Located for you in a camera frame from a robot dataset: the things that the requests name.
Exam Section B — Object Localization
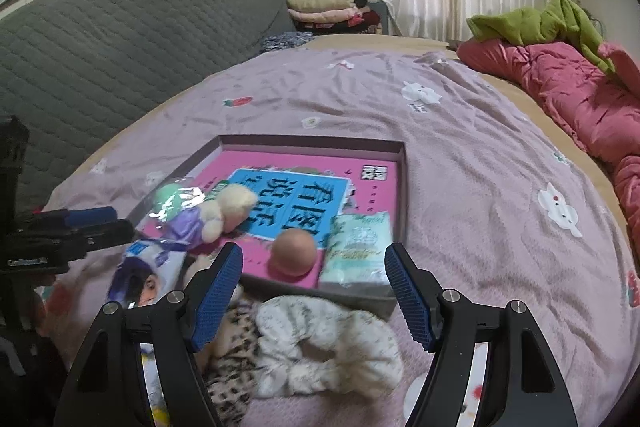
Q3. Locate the grey cardboard box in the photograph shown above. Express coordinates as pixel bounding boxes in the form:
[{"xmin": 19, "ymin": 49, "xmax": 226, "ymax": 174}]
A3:
[{"xmin": 135, "ymin": 134, "xmax": 406, "ymax": 320}]

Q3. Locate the white floral scrunchie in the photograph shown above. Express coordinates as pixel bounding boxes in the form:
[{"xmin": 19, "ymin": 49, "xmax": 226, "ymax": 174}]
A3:
[{"xmin": 252, "ymin": 294, "xmax": 405, "ymax": 400}]

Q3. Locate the leopard print scrunchie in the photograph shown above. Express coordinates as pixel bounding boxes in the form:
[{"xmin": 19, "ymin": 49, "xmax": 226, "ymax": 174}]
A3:
[{"xmin": 202, "ymin": 287, "xmax": 266, "ymax": 427}]

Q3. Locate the cartoon face packet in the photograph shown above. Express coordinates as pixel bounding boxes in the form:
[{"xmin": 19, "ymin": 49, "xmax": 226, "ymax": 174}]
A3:
[{"xmin": 107, "ymin": 239, "xmax": 193, "ymax": 308}]

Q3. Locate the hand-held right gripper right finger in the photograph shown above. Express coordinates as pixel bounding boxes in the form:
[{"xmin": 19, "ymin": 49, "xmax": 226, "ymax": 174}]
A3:
[{"xmin": 384, "ymin": 242, "xmax": 581, "ymax": 427}]

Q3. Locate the teddy bear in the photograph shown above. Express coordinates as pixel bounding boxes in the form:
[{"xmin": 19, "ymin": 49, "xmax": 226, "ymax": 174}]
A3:
[{"xmin": 162, "ymin": 184, "xmax": 261, "ymax": 253}]

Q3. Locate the dark patterned cloth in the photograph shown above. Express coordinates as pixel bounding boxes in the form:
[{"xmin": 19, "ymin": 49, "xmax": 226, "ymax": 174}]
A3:
[{"xmin": 261, "ymin": 32, "xmax": 313, "ymax": 54}]

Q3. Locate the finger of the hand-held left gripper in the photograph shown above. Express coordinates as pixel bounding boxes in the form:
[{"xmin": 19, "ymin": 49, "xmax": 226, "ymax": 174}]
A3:
[
  {"xmin": 17, "ymin": 206, "xmax": 118, "ymax": 233},
  {"xmin": 5, "ymin": 219, "xmax": 136, "ymax": 275}
]

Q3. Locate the green sponge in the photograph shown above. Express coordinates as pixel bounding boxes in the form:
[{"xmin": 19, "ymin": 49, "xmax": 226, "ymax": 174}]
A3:
[{"xmin": 147, "ymin": 179, "xmax": 208, "ymax": 233}]

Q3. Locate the grey quilted headboard cover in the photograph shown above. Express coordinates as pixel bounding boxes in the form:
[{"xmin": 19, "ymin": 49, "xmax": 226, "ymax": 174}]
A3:
[{"xmin": 0, "ymin": 0, "xmax": 296, "ymax": 218}]

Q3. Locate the peach ball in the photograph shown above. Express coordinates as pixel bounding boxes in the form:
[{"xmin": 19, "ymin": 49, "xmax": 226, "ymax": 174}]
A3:
[{"xmin": 271, "ymin": 228, "xmax": 318, "ymax": 278}]

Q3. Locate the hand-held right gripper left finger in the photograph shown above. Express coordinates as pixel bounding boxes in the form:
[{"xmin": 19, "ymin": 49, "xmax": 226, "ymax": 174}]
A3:
[{"xmin": 52, "ymin": 242, "xmax": 245, "ymax": 427}]

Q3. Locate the pink book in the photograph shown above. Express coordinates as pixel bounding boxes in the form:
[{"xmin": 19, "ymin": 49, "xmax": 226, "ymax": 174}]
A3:
[{"xmin": 150, "ymin": 149, "xmax": 398, "ymax": 293}]

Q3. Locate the yellow and white packet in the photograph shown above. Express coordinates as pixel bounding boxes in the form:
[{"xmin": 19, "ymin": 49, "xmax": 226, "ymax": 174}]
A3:
[{"xmin": 141, "ymin": 343, "xmax": 170, "ymax": 427}]

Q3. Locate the stack of folded clothes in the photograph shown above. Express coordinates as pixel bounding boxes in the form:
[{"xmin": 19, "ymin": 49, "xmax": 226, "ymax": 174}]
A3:
[{"xmin": 286, "ymin": 0, "xmax": 361, "ymax": 30}]

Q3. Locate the grey chair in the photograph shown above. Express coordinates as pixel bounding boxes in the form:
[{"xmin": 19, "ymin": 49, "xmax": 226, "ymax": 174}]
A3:
[{"xmin": 370, "ymin": 0, "xmax": 396, "ymax": 35}]

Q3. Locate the pink comforter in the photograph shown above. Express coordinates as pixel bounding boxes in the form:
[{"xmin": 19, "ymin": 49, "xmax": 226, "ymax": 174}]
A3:
[{"xmin": 457, "ymin": 38, "xmax": 640, "ymax": 253}]

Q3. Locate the green tissue pack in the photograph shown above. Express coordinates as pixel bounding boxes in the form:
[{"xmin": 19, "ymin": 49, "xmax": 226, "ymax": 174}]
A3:
[{"xmin": 319, "ymin": 211, "xmax": 396, "ymax": 293}]

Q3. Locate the purple printed bedspread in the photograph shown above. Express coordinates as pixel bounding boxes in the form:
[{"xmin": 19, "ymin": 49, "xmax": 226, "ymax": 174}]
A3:
[{"xmin": 37, "ymin": 34, "xmax": 640, "ymax": 427}]

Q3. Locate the green blanket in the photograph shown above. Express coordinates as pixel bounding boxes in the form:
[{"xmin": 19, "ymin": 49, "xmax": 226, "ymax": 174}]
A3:
[{"xmin": 466, "ymin": 0, "xmax": 618, "ymax": 75}]

